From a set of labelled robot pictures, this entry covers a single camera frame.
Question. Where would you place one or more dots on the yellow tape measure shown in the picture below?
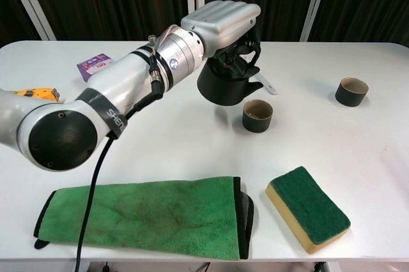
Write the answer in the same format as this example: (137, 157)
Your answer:
(41, 93)

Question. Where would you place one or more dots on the green yellow sponge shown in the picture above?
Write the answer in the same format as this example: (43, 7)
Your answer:
(306, 205)

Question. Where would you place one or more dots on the black teapot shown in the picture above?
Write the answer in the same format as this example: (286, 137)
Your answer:
(223, 90)

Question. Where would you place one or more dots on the purple white small box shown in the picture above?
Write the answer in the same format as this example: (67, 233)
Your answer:
(92, 66)

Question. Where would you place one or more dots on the green microfibre towel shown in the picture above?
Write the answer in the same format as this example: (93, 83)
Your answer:
(159, 217)

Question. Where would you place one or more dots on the white toothbrush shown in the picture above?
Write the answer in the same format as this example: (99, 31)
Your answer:
(268, 86)

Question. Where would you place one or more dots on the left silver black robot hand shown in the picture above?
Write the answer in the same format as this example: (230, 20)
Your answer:
(223, 23)

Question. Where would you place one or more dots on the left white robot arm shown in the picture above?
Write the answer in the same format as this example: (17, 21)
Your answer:
(121, 74)

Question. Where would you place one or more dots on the dark cup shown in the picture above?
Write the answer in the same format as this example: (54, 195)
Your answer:
(257, 123)
(350, 98)

